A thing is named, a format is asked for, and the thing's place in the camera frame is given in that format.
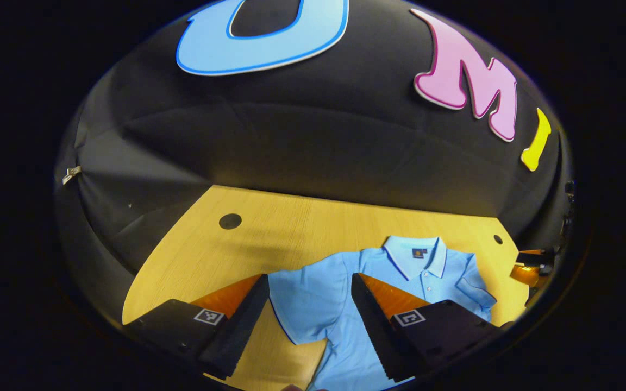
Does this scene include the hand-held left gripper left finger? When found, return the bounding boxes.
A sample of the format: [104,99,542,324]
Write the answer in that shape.
[124,273,271,381]

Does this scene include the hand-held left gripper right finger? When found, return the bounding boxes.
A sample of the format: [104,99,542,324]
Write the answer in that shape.
[350,273,516,384]

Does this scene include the light blue T-shirt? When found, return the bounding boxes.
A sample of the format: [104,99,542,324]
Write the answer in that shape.
[267,235,498,391]

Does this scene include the black backdrop cloth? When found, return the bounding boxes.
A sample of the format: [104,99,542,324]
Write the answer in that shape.
[54,0,575,284]

